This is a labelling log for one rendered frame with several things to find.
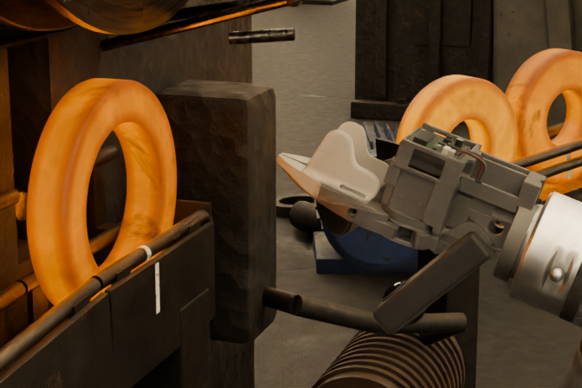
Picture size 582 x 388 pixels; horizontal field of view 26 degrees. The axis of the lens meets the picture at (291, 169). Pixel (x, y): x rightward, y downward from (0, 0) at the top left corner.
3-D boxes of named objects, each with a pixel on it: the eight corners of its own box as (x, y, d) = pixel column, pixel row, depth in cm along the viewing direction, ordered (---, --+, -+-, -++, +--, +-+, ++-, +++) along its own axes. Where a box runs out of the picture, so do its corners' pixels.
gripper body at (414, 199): (417, 118, 104) (554, 172, 102) (384, 210, 107) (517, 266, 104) (392, 136, 97) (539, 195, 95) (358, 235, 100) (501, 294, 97)
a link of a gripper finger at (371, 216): (334, 172, 104) (431, 212, 102) (327, 191, 105) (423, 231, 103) (316, 185, 100) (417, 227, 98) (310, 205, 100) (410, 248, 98)
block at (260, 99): (147, 336, 121) (140, 89, 116) (181, 309, 129) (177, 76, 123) (251, 350, 118) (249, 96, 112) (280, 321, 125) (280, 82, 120)
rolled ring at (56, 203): (177, 63, 102) (140, 61, 104) (59, 101, 86) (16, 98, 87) (181, 280, 107) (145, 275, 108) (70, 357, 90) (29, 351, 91)
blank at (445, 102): (387, 89, 131) (409, 93, 128) (495, 61, 139) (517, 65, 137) (397, 229, 135) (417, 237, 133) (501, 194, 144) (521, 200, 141)
